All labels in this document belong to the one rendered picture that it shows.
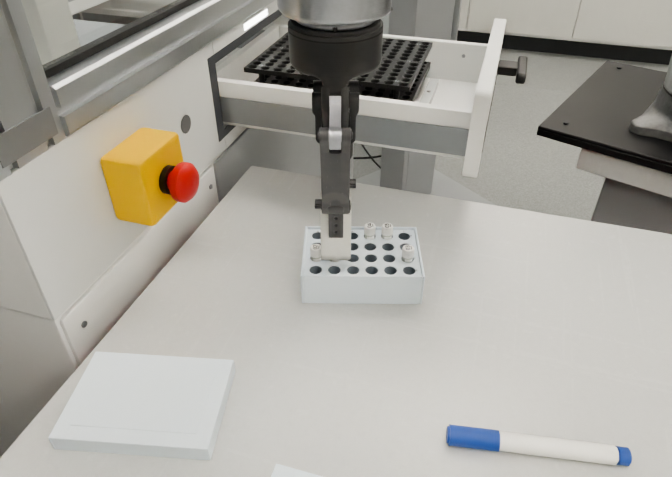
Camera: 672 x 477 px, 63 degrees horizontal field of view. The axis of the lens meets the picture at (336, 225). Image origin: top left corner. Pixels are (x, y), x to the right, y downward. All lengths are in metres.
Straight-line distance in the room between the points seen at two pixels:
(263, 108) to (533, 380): 0.45
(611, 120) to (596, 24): 2.73
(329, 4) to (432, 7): 1.34
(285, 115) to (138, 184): 0.24
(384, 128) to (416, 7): 1.05
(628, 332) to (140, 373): 0.46
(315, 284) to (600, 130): 0.56
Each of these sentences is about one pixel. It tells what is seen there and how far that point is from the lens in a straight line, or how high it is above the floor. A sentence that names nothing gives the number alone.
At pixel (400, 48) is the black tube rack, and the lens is 0.83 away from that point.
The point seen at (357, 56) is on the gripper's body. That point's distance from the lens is 0.43.
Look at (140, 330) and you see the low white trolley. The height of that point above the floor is 0.76.
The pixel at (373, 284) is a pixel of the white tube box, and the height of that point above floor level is 0.79.
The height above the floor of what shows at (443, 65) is 0.86.
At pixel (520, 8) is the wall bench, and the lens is 3.66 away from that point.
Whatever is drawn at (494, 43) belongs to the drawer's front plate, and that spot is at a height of 0.93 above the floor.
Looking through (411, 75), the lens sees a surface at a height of 0.90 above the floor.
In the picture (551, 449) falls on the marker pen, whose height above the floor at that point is 0.77.
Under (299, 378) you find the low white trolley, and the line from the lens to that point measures 0.51.
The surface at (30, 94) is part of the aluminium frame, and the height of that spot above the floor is 0.99.
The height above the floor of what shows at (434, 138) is 0.86.
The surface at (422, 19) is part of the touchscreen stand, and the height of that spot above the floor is 0.70.
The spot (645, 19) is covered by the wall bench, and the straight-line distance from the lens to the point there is 3.73.
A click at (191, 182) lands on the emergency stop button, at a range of 0.55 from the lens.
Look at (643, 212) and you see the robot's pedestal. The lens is 1.00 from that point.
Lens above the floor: 1.16
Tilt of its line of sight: 36 degrees down
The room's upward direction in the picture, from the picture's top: straight up
